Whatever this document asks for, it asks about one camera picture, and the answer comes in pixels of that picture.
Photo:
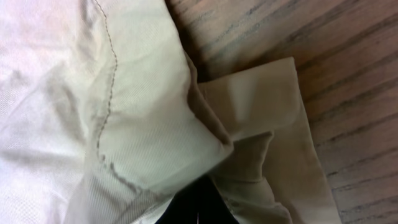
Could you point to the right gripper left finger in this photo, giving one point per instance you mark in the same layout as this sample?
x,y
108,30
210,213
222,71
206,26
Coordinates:
x,y
182,208

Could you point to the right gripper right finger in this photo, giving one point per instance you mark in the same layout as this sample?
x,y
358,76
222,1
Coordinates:
x,y
211,206

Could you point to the beige cotton shorts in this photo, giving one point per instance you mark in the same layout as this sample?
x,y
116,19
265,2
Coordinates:
x,y
103,120

